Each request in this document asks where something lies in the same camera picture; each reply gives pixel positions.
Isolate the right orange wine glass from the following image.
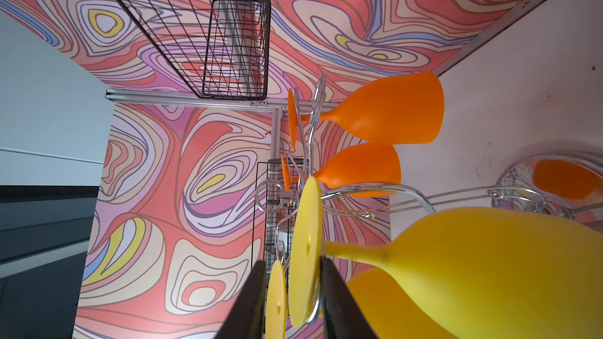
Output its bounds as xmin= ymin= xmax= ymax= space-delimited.
xmin=287 ymin=72 xmax=445 ymax=146

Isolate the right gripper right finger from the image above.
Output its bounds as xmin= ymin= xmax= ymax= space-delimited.
xmin=320 ymin=257 xmax=377 ymax=338

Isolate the black wire basket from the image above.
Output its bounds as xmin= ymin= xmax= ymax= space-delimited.
xmin=116 ymin=0 xmax=271 ymax=101
xmin=254 ymin=157 xmax=306 ymax=274

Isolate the orange wine glass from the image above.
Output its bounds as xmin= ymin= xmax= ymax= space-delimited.
xmin=281 ymin=143 xmax=402 ymax=199
xmin=287 ymin=72 xmax=445 ymax=146

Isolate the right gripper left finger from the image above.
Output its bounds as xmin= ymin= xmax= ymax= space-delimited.
xmin=215 ymin=261 xmax=267 ymax=339

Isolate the back black wire basket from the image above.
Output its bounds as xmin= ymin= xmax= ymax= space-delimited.
xmin=116 ymin=0 xmax=271 ymax=101

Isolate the left black wire basket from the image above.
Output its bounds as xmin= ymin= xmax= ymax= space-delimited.
xmin=254 ymin=157 xmax=306 ymax=274

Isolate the dark yellow wine glass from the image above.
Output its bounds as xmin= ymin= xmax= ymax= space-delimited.
xmin=264 ymin=260 xmax=460 ymax=339

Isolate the light yellow wine glass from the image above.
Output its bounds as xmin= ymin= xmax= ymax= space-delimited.
xmin=289 ymin=178 xmax=602 ymax=338

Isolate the left orange wine glass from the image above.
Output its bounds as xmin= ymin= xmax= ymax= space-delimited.
xmin=281 ymin=143 xmax=402 ymax=199

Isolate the chrome wine glass rack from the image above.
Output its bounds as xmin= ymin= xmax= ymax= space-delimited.
xmin=253 ymin=74 xmax=603 ymax=326

